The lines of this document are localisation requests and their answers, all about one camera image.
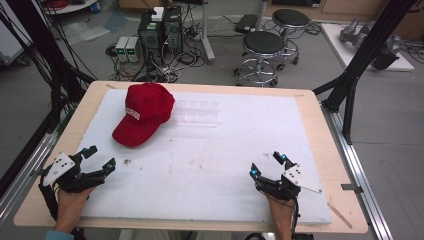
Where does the black round stool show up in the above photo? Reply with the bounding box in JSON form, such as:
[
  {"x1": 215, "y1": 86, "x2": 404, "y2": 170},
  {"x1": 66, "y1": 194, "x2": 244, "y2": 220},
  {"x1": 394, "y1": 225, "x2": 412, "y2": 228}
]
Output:
[
  {"x1": 271, "y1": 8, "x2": 311, "y2": 72},
  {"x1": 233, "y1": 30, "x2": 286, "y2": 88}
]

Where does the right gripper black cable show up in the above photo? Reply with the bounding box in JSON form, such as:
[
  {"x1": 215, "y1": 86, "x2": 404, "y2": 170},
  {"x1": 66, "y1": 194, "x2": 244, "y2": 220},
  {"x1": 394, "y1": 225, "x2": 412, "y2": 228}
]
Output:
[{"x1": 259, "y1": 189, "x2": 302, "y2": 240}]

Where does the wooden stick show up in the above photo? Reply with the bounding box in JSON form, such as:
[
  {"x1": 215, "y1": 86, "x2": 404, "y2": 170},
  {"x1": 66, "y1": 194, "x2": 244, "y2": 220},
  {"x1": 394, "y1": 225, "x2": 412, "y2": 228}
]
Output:
[{"x1": 327, "y1": 202, "x2": 354, "y2": 230}]

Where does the person's right hand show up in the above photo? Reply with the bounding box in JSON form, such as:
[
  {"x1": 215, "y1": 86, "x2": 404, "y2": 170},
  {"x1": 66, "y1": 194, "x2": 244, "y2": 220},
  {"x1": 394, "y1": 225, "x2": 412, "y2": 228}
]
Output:
[{"x1": 264, "y1": 194, "x2": 296, "y2": 238}]

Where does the black computer tower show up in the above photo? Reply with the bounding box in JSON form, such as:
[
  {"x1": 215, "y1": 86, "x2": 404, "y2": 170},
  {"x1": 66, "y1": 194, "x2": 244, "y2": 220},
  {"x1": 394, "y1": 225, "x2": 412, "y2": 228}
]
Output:
[
  {"x1": 162, "y1": 6, "x2": 184, "y2": 56},
  {"x1": 137, "y1": 11, "x2": 165, "y2": 66}
]

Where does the grey metal table leg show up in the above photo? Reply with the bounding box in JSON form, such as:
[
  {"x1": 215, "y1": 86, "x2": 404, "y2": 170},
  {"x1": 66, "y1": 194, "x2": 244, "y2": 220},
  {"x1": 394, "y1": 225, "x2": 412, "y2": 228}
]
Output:
[{"x1": 199, "y1": 0, "x2": 217, "y2": 65}]

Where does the black metal frame stand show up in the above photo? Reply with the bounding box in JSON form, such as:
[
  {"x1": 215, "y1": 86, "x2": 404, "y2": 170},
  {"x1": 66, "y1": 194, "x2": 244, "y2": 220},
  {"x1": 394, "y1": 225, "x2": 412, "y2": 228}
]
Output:
[
  {"x1": 0, "y1": 0, "x2": 98, "y2": 198},
  {"x1": 312, "y1": 0, "x2": 418, "y2": 146}
]

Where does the grey power supply unit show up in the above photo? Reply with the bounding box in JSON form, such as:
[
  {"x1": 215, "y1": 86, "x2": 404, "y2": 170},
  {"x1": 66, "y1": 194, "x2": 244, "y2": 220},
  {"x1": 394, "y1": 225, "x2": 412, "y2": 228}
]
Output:
[
  {"x1": 125, "y1": 36, "x2": 143, "y2": 64},
  {"x1": 114, "y1": 35, "x2": 130, "y2": 63}
]

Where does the white floor board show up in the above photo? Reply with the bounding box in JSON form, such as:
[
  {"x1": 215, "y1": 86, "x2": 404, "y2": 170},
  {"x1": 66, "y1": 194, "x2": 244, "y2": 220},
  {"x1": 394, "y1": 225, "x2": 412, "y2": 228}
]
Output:
[{"x1": 320, "y1": 22, "x2": 416, "y2": 72}]

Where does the tangle of floor cables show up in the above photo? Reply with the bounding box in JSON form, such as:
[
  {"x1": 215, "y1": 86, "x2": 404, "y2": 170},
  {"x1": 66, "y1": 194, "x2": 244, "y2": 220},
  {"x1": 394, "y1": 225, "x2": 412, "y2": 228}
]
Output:
[{"x1": 105, "y1": 6, "x2": 208, "y2": 84}]

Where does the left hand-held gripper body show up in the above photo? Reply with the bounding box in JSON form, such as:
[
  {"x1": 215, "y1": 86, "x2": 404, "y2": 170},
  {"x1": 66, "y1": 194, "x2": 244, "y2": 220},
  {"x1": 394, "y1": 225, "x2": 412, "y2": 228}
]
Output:
[{"x1": 41, "y1": 151, "x2": 108, "y2": 194}]

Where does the white box on tower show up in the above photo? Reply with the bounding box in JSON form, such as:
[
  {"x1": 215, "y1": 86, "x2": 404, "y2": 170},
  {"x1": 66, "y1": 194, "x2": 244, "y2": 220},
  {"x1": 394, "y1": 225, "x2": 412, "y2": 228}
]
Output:
[{"x1": 151, "y1": 6, "x2": 166, "y2": 23}]

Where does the aluminium table rail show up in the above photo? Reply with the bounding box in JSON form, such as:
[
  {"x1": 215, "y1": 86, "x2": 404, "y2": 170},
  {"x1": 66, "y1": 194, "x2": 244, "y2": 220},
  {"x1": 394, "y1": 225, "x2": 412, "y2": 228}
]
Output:
[
  {"x1": 321, "y1": 103, "x2": 395, "y2": 240},
  {"x1": 0, "y1": 109, "x2": 68, "y2": 221}
]

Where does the black flat device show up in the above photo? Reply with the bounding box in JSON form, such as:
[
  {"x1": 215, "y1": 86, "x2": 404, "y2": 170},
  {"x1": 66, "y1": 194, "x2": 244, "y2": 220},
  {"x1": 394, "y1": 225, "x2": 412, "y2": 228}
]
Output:
[{"x1": 233, "y1": 13, "x2": 260, "y2": 34}]

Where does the person's left hand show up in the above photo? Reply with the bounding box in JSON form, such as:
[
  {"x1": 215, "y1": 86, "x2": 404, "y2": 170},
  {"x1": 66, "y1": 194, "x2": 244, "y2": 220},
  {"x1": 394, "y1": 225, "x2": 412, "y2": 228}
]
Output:
[{"x1": 54, "y1": 185, "x2": 98, "y2": 234}]

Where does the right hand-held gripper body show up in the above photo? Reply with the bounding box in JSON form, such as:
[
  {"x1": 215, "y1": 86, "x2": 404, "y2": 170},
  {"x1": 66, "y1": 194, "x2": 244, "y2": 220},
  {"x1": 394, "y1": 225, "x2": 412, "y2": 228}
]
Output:
[{"x1": 255, "y1": 165, "x2": 324, "y2": 202}]

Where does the clear plastic organizer box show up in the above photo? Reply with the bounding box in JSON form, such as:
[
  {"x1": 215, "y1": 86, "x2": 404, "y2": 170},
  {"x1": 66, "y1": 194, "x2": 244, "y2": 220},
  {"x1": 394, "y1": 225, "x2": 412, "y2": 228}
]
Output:
[{"x1": 168, "y1": 98, "x2": 224, "y2": 129}]

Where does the left gripper black strap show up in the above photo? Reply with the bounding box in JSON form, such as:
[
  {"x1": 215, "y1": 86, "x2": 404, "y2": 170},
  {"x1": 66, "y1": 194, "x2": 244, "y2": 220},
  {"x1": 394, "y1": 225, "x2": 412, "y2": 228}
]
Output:
[{"x1": 37, "y1": 166, "x2": 62, "y2": 222}]

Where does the red baseball cap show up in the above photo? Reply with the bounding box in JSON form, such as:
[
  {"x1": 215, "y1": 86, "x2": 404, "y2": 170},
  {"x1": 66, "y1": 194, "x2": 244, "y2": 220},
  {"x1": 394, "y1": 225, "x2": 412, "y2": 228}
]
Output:
[{"x1": 111, "y1": 82, "x2": 176, "y2": 148}]

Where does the white foam mat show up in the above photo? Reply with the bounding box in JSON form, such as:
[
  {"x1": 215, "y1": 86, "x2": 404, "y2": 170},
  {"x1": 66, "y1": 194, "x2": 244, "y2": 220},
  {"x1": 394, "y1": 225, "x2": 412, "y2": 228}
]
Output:
[{"x1": 79, "y1": 88, "x2": 333, "y2": 226}]

